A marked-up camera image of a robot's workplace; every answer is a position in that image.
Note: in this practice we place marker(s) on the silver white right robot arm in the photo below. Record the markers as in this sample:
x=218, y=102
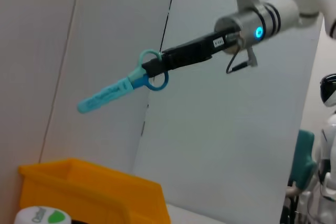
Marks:
x=283, y=14

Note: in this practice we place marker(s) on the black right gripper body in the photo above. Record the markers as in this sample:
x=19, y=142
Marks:
x=194, y=51

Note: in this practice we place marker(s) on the yellow plastic bin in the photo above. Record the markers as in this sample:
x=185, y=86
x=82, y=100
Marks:
x=92, y=190

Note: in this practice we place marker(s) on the clear green-label water bottle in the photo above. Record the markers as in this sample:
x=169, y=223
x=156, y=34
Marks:
x=39, y=216

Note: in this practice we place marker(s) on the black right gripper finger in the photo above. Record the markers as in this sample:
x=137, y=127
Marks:
x=156, y=68

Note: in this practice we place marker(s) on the blue capped scissors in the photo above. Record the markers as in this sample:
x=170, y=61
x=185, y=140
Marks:
x=105, y=98

